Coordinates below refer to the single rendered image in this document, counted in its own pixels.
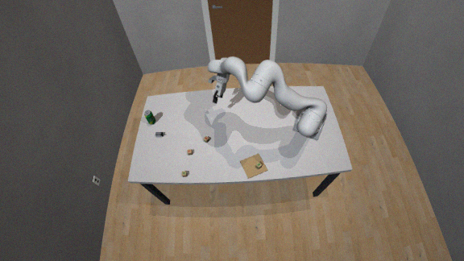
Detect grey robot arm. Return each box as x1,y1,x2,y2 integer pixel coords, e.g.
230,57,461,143
208,56,327,137

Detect green and yellow striped drink can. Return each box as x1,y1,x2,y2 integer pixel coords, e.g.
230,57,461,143
144,110,155,125

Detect tan square mat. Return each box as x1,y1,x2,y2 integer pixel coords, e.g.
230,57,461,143
240,154,267,179

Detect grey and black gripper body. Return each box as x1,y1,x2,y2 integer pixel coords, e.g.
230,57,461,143
214,81,227,97

